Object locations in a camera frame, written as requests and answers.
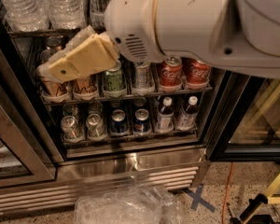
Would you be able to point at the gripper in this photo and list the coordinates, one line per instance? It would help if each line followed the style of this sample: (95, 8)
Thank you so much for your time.
(131, 18)

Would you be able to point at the clear water bottle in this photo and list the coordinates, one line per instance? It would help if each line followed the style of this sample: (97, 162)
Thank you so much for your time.
(26, 15)
(67, 14)

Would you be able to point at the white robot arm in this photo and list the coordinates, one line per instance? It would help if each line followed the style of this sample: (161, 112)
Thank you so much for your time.
(242, 36)

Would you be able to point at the left glass fridge door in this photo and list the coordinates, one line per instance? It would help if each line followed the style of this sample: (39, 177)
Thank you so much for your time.
(22, 159)

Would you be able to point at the glass fridge door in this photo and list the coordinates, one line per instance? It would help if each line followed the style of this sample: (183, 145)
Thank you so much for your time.
(246, 125)
(22, 159)

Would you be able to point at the stainless steel fridge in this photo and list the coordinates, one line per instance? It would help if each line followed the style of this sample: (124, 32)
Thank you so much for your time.
(175, 160)

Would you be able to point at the left white cap bottle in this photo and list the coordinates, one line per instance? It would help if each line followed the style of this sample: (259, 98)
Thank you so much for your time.
(165, 114)

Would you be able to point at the white cap bottle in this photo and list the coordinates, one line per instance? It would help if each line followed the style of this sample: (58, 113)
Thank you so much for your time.
(165, 114)
(187, 114)

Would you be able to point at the right white cap bottle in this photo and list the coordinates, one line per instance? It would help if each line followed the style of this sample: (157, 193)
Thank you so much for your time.
(187, 114)

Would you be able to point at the right glass fridge door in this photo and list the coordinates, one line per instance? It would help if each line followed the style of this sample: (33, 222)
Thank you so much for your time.
(246, 125)

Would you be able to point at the second row left orange can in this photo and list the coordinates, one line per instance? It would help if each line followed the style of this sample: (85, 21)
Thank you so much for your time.
(46, 54)

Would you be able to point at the front left orange can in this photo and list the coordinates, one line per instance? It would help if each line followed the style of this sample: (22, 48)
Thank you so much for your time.
(53, 88)

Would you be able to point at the third row orange can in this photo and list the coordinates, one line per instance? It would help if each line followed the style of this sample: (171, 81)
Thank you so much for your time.
(55, 42)

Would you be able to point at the bottom left silver can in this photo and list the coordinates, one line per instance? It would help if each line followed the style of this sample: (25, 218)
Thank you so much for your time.
(71, 128)

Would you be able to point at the silver can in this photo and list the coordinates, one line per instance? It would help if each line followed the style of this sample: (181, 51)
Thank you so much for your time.
(71, 128)
(142, 75)
(95, 125)

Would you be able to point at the front green can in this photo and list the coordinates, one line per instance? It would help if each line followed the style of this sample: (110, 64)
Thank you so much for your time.
(114, 78)

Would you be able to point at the bottom left blue can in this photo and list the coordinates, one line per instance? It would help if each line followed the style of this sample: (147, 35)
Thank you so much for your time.
(118, 121)

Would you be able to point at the blue can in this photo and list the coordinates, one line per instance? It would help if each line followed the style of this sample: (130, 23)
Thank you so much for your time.
(118, 121)
(141, 122)

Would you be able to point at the front silver can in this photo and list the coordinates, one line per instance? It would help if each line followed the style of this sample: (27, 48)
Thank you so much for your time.
(142, 75)

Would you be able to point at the bottom right blue can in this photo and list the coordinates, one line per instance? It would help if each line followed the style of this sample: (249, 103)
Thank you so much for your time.
(141, 122)

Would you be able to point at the front left cola can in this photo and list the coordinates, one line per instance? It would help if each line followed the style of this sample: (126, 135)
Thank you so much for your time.
(171, 69)

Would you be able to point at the cola can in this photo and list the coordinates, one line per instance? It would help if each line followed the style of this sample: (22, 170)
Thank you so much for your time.
(195, 71)
(171, 69)

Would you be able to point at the front right cola can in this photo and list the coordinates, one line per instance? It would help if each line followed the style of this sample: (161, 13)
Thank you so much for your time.
(195, 71)

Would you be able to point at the clear plastic bin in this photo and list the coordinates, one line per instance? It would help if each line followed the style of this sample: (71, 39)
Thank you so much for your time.
(134, 205)

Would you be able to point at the blue tape cross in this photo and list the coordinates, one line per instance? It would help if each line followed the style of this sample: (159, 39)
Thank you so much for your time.
(197, 199)

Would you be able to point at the yellow black stand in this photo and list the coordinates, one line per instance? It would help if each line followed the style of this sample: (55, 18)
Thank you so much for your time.
(268, 196)

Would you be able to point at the middle wire shelf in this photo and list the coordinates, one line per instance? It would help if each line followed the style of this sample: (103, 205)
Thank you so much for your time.
(101, 96)

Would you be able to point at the wire shelf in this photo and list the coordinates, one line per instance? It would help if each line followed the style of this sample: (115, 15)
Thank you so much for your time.
(101, 96)
(50, 32)

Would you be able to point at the top wire shelf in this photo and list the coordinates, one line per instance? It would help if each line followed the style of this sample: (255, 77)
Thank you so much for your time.
(50, 32)

